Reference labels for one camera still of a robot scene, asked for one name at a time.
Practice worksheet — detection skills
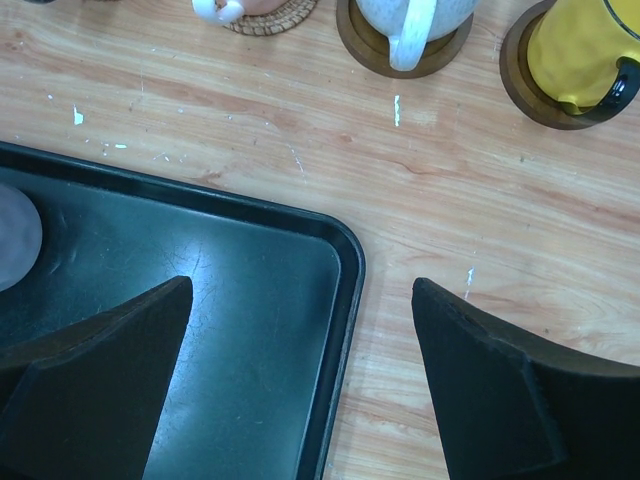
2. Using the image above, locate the purple glass mug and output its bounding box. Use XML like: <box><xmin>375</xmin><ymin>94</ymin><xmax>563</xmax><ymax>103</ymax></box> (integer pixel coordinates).
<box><xmin>1</xmin><ymin>183</ymin><xmax>43</xmax><ymax>291</ymax></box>

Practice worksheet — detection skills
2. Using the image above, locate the woven rattan coaster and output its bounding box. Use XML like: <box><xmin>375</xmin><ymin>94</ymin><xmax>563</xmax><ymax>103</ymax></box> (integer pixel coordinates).
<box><xmin>225</xmin><ymin>0</ymin><xmax>318</xmax><ymax>37</ymax></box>

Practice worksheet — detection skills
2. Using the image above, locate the brown wooden coaster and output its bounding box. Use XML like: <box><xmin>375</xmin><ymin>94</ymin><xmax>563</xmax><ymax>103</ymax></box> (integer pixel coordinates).
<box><xmin>336</xmin><ymin>1</ymin><xmax>474</xmax><ymax>79</ymax></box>
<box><xmin>499</xmin><ymin>0</ymin><xmax>601</xmax><ymax>130</ymax></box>

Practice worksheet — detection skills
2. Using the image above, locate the cream ceramic mug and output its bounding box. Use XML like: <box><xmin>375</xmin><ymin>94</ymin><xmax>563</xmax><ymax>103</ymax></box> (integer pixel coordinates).
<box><xmin>356</xmin><ymin>0</ymin><xmax>479</xmax><ymax>72</ymax></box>

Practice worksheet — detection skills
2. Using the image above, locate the pink ceramic mug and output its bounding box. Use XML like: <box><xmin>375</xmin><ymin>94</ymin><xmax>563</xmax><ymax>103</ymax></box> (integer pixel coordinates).
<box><xmin>192</xmin><ymin>0</ymin><xmax>284</xmax><ymax>25</ymax></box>

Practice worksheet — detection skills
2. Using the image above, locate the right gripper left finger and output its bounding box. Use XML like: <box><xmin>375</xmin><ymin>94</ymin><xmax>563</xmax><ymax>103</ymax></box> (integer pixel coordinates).
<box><xmin>1</xmin><ymin>276</ymin><xmax>193</xmax><ymax>479</ymax></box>

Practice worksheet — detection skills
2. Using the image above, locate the yellow glass mug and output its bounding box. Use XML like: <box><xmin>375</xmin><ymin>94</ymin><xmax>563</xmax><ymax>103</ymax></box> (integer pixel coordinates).
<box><xmin>527</xmin><ymin>0</ymin><xmax>639</xmax><ymax>123</ymax></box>

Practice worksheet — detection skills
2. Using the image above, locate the black plastic tray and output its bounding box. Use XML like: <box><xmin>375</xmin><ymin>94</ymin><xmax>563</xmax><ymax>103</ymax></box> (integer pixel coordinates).
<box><xmin>1</xmin><ymin>143</ymin><xmax>365</xmax><ymax>479</ymax></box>

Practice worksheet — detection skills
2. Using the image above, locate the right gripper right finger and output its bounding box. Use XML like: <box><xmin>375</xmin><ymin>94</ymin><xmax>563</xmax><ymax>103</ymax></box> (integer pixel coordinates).
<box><xmin>412</xmin><ymin>278</ymin><xmax>639</xmax><ymax>479</ymax></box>

